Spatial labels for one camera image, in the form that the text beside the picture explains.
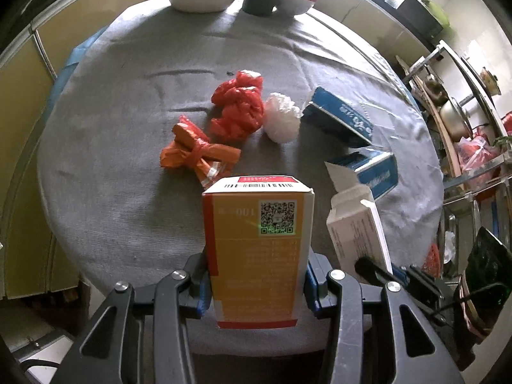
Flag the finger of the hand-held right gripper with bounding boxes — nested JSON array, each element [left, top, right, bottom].
[[354, 257, 390, 284], [394, 264, 449, 326]]

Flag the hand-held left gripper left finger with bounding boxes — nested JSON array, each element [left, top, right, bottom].
[[60, 248, 212, 384]]

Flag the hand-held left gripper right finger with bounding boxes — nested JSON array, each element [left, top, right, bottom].
[[304, 250, 465, 384]]

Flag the white cardboard box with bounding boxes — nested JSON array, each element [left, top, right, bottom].
[[326, 184, 395, 284]]

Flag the orange yellow cardboard box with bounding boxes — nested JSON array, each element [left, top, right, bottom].
[[201, 175, 315, 330]]

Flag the dark blue cardboard box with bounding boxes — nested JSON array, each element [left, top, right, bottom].
[[301, 86, 374, 148]]

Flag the blue white open box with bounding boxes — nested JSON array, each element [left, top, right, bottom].
[[325, 150, 398, 203]]

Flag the pink red plastic bag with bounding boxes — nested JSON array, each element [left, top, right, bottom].
[[456, 134, 500, 185]]

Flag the orange knotted plastic wrapper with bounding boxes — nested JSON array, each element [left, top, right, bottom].
[[160, 115, 242, 188]]

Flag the clear plastic film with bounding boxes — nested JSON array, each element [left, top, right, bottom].
[[360, 102, 401, 132]]

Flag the steel pot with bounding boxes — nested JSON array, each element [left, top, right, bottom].
[[438, 98, 476, 142]]

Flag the white crumpled plastic bag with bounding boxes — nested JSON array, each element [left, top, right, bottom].
[[251, 93, 302, 144]]

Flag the dark metal pot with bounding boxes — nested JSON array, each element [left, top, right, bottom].
[[424, 76, 449, 105]]

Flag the enamel pot with lid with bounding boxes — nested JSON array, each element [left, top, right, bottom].
[[478, 66, 502, 97]]

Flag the yellow base cabinets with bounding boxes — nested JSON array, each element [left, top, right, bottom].
[[0, 0, 161, 300]]

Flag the metal storage rack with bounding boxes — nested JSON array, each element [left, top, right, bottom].
[[396, 40, 512, 273]]

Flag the black microwave oven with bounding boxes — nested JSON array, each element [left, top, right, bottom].
[[394, 0, 444, 41]]

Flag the green bag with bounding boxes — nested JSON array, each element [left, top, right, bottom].
[[426, 0, 451, 27]]

